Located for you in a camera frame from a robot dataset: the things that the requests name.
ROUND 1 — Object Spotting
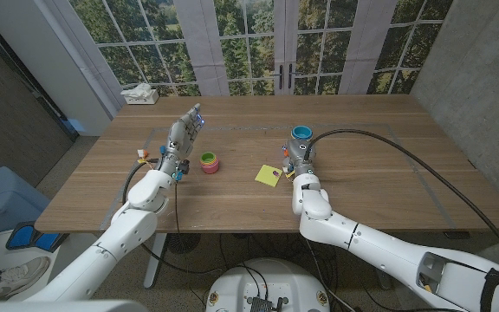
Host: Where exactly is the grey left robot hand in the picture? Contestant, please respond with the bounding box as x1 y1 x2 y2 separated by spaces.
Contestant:
158 102 205 174

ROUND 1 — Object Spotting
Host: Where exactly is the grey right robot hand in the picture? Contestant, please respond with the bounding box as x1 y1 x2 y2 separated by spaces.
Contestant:
282 138 318 175

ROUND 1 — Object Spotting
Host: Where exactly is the yellow sticky note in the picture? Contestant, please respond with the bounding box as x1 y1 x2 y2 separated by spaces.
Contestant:
254 164 284 188

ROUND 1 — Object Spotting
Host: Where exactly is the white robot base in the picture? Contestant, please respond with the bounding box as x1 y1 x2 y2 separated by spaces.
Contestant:
205 258 331 312

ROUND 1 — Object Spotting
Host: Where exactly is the pink stacking cup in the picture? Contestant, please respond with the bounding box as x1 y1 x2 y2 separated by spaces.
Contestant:
199 158 220 175

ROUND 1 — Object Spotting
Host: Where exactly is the white tissue box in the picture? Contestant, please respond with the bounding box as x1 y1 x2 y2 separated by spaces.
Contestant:
120 83 160 106

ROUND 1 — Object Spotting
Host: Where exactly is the black round device under table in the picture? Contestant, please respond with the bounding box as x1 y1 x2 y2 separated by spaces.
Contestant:
165 232 202 255

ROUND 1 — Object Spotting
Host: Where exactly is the printed window backdrop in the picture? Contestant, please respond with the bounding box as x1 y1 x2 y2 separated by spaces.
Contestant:
43 0 454 97

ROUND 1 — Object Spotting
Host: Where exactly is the white table leg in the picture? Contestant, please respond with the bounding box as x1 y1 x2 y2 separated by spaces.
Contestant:
144 232 168 290

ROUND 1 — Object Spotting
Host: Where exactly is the grey table leg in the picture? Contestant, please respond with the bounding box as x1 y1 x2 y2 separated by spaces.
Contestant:
374 268 392 290

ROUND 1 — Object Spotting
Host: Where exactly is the blue and black pad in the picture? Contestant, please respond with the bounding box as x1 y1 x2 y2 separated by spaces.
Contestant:
5 220 71 253

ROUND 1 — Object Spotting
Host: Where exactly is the blue-grey storage bin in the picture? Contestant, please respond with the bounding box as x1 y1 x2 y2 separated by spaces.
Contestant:
0 166 51 238

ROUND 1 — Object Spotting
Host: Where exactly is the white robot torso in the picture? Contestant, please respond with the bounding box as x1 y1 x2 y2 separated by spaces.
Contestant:
0 299 149 312

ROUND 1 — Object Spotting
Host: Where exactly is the white grey sneaker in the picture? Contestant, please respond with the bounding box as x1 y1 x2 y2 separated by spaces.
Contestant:
0 256 51 302

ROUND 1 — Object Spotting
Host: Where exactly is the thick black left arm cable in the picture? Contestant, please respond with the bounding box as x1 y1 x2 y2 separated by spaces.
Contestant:
121 158 220 275

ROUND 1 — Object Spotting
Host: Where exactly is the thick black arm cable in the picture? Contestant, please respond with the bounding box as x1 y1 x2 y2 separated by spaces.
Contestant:
121 158 220 275
303 128 499 281

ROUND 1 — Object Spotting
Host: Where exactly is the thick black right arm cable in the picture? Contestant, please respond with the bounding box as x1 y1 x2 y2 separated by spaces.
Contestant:
303 128 499 281

